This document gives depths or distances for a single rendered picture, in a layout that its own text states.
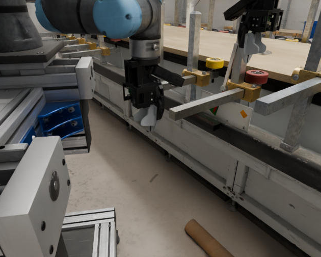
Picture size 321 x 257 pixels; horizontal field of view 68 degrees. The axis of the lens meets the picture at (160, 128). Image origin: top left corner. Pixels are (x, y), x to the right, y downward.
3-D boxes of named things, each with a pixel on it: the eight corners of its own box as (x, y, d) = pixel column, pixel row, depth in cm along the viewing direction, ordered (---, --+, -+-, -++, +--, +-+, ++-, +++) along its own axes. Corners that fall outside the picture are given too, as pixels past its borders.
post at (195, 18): (189, 118, 119) (195, 11, 96) (184, 116, 122) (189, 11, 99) (194, 117, 121) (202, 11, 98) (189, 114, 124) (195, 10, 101)
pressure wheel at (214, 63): (221, 85, 112) (225, 60, 107) (205, 84, 113) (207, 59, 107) (219, 80, 119) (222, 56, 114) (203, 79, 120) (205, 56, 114)
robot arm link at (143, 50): (149, 34, 61) (168, 39, 55) (149, 53, 63) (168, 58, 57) (123, 37, 57) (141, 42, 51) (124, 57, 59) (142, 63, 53)
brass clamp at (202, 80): (200, 87, 105) (201, 76, 102) (180, 79, 114) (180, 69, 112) (210, 84, 108) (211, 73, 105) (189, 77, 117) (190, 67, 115)
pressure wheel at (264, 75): (255, 105, 91) (261, 75, 86) (237, 98, 97) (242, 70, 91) (266, 100, 95) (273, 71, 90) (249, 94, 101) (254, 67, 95)
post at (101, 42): (103, 71, 189) (95, 2, 166) (101, 70, 191) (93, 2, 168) (107, 70, 191) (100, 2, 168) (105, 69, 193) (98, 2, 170)
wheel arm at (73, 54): (63, 59, 164) (62, 53, 162) (61, 59, 167) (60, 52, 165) (119, 52, 187) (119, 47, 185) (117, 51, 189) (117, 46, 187)
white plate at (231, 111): (247, 132, 92) (251, 108, 87) (198, 110, 110) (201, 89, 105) (247, 132, 92) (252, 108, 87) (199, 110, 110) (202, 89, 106)
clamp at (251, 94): (250, 102, 87) (253, 89, 84) (221, 92, 96) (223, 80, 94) (260, 99, 90) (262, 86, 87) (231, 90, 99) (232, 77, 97)
